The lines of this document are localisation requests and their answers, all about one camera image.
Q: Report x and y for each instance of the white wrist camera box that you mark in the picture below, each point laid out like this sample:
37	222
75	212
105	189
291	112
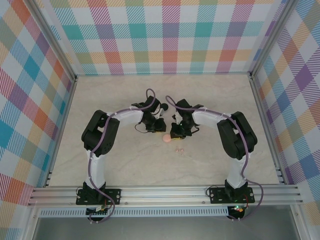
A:
160	114
176	118

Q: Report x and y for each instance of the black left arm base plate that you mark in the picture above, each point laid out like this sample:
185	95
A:
113	196

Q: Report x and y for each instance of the pink earbud charging case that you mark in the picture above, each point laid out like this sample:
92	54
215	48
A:
166	138

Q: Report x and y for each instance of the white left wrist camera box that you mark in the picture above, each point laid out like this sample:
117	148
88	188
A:
160	114

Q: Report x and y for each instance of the aluminium floor rail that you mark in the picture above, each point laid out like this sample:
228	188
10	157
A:
62	125
266	125

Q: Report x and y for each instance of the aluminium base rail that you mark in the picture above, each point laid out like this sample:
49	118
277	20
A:
162	196

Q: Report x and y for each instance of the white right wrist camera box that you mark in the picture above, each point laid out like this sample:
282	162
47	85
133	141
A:
176	118

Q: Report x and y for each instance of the aluminium frame post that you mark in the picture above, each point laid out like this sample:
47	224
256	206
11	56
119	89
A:
298	225
56	37
31	225
271	37

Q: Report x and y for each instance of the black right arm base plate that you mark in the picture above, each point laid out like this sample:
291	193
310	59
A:
217	195

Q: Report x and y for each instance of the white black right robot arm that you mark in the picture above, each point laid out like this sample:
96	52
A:
236	170

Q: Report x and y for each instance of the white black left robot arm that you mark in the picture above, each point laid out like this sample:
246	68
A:
97	170

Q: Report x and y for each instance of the black round disc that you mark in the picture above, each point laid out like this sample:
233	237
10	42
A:
165	107

